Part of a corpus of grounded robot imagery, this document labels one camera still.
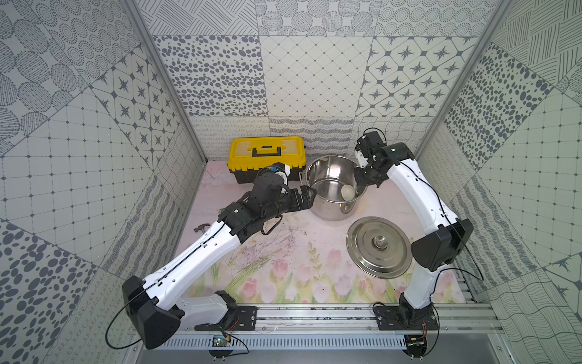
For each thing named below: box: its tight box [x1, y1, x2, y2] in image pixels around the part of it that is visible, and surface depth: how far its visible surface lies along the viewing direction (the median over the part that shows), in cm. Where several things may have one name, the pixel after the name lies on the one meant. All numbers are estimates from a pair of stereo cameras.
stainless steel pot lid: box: [345, 216, 414, 280], surface depth 92 cm
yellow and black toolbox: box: [227, 136, 307, 184], surface depth 104 cm
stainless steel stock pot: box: [304, 154, 368, 222], surface depth 100 cm
